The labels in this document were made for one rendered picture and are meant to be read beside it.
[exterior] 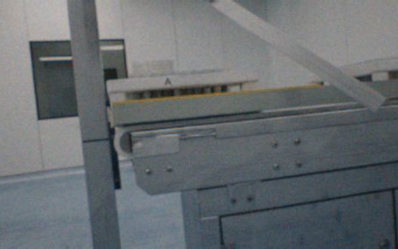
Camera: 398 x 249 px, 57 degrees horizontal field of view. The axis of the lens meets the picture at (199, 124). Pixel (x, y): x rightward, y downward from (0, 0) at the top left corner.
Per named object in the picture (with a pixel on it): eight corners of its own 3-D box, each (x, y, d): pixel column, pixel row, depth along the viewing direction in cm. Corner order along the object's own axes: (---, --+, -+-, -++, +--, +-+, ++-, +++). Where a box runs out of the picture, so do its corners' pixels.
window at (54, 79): (37, 120, 534) (28, 41, 528) (37, 120, 535) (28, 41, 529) (131, 111, 581) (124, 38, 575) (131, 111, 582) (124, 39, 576)
